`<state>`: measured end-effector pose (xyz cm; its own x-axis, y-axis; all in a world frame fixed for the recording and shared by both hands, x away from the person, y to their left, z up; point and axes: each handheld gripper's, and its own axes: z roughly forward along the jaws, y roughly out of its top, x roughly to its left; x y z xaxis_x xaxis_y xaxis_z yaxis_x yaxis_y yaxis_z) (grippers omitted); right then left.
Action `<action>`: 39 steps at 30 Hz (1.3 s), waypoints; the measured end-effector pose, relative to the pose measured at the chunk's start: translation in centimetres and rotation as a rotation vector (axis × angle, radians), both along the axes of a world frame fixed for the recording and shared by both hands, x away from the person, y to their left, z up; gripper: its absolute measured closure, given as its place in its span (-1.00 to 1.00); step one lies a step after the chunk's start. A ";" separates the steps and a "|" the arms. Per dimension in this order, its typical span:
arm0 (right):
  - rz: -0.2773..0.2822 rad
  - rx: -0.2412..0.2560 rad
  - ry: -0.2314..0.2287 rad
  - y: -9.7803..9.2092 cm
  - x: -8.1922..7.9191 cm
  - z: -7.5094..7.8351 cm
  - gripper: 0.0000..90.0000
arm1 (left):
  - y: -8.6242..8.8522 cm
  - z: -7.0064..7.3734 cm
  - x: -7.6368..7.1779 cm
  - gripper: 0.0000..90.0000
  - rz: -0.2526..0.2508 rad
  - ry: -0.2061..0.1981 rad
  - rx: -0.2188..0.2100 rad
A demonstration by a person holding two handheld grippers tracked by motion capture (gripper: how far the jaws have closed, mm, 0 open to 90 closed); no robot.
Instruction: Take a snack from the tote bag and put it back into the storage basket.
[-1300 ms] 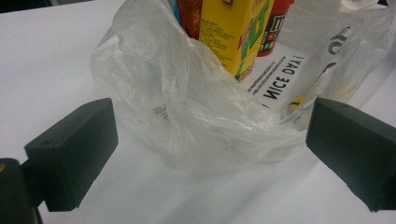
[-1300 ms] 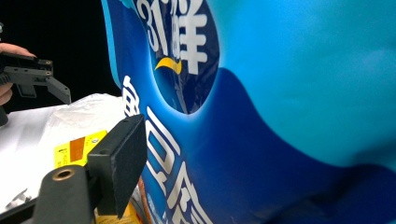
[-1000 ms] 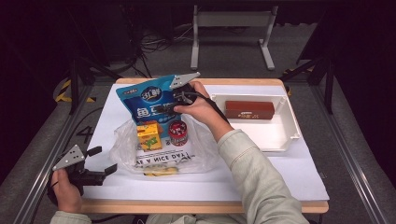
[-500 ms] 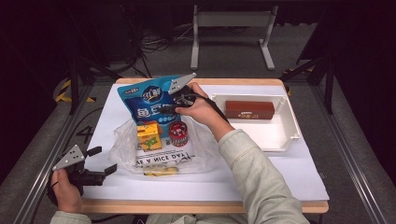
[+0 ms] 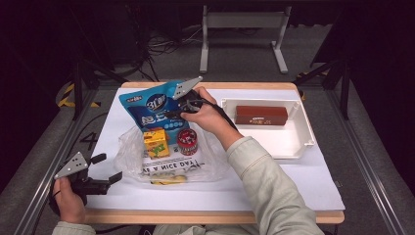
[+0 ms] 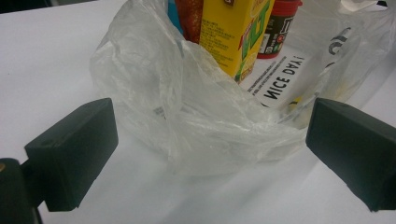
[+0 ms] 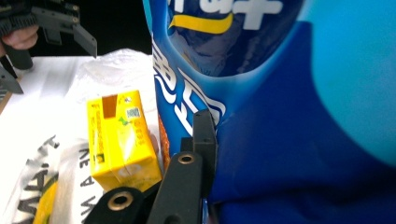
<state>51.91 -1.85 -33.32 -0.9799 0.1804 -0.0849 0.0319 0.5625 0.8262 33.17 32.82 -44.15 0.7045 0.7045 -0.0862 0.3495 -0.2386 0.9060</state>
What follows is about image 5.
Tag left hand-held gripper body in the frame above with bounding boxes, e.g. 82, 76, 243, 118
53, 151, 111, 198

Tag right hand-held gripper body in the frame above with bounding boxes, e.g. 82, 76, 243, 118
171, 75, 210, 116

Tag blue snack bag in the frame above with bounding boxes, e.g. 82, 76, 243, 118
118, 79, 198, 145

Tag yellow drink carton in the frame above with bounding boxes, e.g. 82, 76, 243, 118
143, 127, 171, 161

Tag clear plastic shopping bag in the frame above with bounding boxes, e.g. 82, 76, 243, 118
114, 124, 230, 186

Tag brown rectangular box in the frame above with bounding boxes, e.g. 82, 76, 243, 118
234, 105, 290, 126

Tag white plastic tray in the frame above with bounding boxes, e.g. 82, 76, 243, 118
220, 97, 316, 161

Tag person's right hand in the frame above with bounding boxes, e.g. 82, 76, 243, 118
179, 85, 237, 140

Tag person's left hand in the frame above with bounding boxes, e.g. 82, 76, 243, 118
53, 176, 88, 225

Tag red-lidded candy jar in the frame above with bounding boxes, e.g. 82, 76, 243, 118
176, 127, 199, 157

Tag black tripod stand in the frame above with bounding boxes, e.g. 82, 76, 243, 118
69, 58, 129, 121
293, 58, 352, 121

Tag grey metal stand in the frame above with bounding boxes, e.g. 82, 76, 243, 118
199, 4, 294, 74

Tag person's torso clothing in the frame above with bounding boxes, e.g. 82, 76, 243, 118
152, 223, 263, 235

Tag aluminium floor rail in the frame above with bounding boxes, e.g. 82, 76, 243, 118
325, 87, 409, 235
12, 87, 100, 235

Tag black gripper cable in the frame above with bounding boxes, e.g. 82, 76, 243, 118
195, 98, 240, 132

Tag tangle of floor cables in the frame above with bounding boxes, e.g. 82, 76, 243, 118
123, 19, 204, 83

